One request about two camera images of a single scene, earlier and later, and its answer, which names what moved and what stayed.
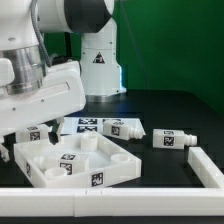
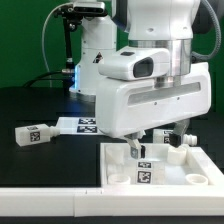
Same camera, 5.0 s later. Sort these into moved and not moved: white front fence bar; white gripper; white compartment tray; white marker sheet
Moved: white gripper; white compartment tray
Not moved: white marker sheet; white front fence bar
